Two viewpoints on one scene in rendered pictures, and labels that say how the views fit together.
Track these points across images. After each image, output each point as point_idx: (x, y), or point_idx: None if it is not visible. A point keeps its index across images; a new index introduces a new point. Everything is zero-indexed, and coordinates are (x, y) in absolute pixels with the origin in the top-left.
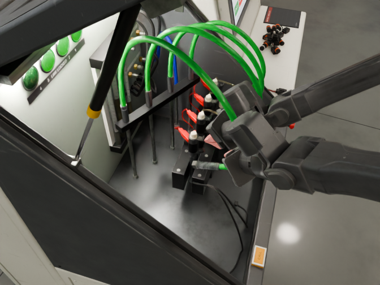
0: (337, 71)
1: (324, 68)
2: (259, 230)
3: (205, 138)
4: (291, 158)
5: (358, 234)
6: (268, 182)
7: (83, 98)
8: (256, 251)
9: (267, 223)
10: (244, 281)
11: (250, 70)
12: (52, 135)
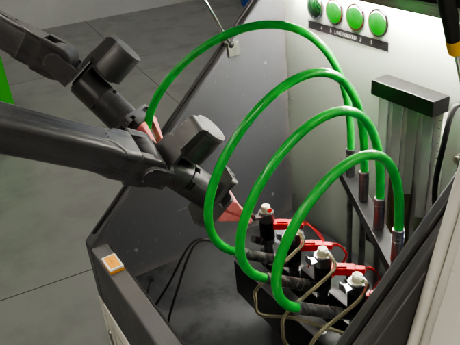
0: (81, 131)
1: None
2: (131, 284)
3: (251, 218)
4: (61, 40)
5: None
6: (167, 334)
7: (363, 104)
8: (118, 261)
9: (129, 295)
10: (111, 246)
11: (222, 152)
12: (316, 82)
